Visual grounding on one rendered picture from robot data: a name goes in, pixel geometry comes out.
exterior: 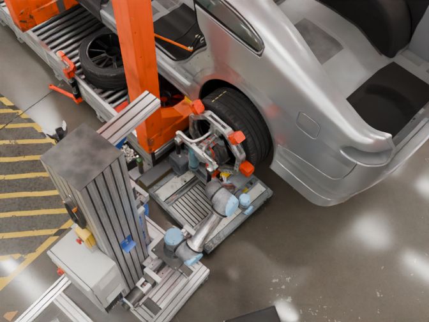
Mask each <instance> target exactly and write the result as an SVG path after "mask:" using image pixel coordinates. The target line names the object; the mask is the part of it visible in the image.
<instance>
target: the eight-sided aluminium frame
mask: <svg viewBox="0 0 429 322"><path fill-rule="evenodd" d="M199 119H205V120H207V121H208V122H209V123H210V124H212V125H213V126H214V127H215V128H216V129H217V130H219V132H221V133H222V134H223V135H224V136H225V138H226V140H227V142H228V144H229V146H230V147H231V149H232V151H233V153H234V154H235V156H236V162H235V165H227V164H224V165H222V166H220V168H219V169H218V170H219V171H221V172H222V173H228V174H235V175H238V174H239V173H240V171H239V165H241V164H242V163H243V162H244V161H245V157H246V155H245V152H244V151H243V149H242V147H241V145H240V144H236V145H232V143H231V142H230V141H229V139H228V137H229V136H230V135H232V134H233V133H234V131H233V130H232V129H231V127H229V126H228V125H227V124H225V123H224V122H223V121H222V120H221V119H220V118H219V117H217V116H216V115H215V114H214V113H213V112H211V111H209V110H208V111H203V112H201V113H200V114H199V115H194V114H193V113H191V114H190V115H189V133H190V135H191V136H192V138H193V139H197V137H198V138H199V137H201V134H200V133H199V130H198V120H199ZM217 122H218V123H219V124H220V125H221V126H220V125H219V124H218V123H217ZM223 128H224V129H223ZM196 136H197V137H196ZM203 141H204V140H201V141H200V142H196V145H197V146H198V145H199V144H200V143H202V142H203ZM212 159H214V160H215V161H217V162H218V163H219V162H220V161H219V159H218V157H217V156H216V155H215V156H214V157H213V158H212Z"/></svg>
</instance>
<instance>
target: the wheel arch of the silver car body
mask: <svg viewBox="0 0 429 322"><path fill-rule="evenodd" d="M220 87H228V88H232V89H235V90H237V91H239V92H241V90H240V89H239V88H238V87H236V86H235V85H233V84H231V83H230V82H228V81H225V80H223V79H217V78H212V79H208V80H206V81H204V82H203V83H202V85H201V86H200V88H199V92H198V100H199V99H200V100H202V99H203V98H205V97H206V96H207V95H209V94H210V93H212V92H213V91H214V90H216V89H217V88H220ZM241 93H242V94H244V95H245V96H246V97H247V98H248V96H247V95H246V94H245V93H244V92H241ZM271 138H272V137H271ZM272 141H273V139H272ZM273 151H274V145H273ZM274 155H275V151H274V153H273V160H274ZM272 164H273V161H272V163H271V165H270V166H269V168H270V167H271V166H272Z"/></svg>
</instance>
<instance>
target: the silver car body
mask: <svg viewBox="0 0 429 322"><path fill-rule="evenodd" d="M151 7H152V14H153V28H154V42H155V49H156V63H157V70H158V73H159V74H161V75H162V76H163V77H164V78H166V79H167V80H168V81H169V82H170V83H171V84H172V85H173V86H175V87H176V88H177V89H178V90H180V92H182V93H183V94H184V95H185V96H187V97H188V98H189V99H190V100H191V101H194V100H197V99H198V92H199V88H200V86H201V85H202V83H203V82H204V81H206V80H208V79H212V78H217V79H223V80H225V81H228V82H230V83H231V84H233V85H235V86H236V87H238V88H239V89H240V90H241V91H242V92H244V93H245V94H246V95H247V96H248V97H249V99H250V100H251V101H252V102H253V103H254V104H255V105H256V107H257V108H258V110H259V111H260V113H261V114H262V116H263V118H264V119H265V121H266V123H267V125H268V128H269V131H270V132H271V137H272V139H273V144H274V151H275V155H274V160H273V164H272V166H271V167H270V168H271V169H272V170H273V171H274V172H275V173H276V174H278V175H279V176H280V177H281V178H283V179H284V180H285V181H286V182H287V183H288V184H289V185H291V186H292V187H293V188H294V189H296V190H297V191H298V192H299V193H300V194H301V195H302V196H303V197H305V198H306V199H307V200H309V201H310V202H311V203H313V204H316V205H318V206H332V205H336V204H339V203H342V202H344V201H346V200H348V199H350V198H351V197H353V196H355V195H356V194H358V193H360V192H362V191H364V190H366V189H368V188H371V187H372V186H374V185H376V184H378V183H379V182H381V181H382V180H384V179H385V178H387V177H388V176H389V175H391V174H392V173H393V172H395V171H396V170H397V169H398V168H399V167H400V166H401V165H403V164H404V163H405V162H406V161H407V160H408V159H409V158H410V157H411V156H413V154H415V152H416V151H417V150H418V149H419V148H420V147H422V145H423V144H424V143H425V142H426V141H427V140H428V139H429V0H151Z"/></svg>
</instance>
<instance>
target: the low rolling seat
mask: <svg viewBox="0 0 429 322"><path fill-rule="evenodd" d="M223 322H281V320H280V317H279V314H278V311H277V309H276V306H275V305H272V306H269V307H266V308H263V309H259V310H256V311H253V312H249V313H247V314H243V315H240V316H236V317H234V318H230V319H226V320H225V321H223Z"/></svg>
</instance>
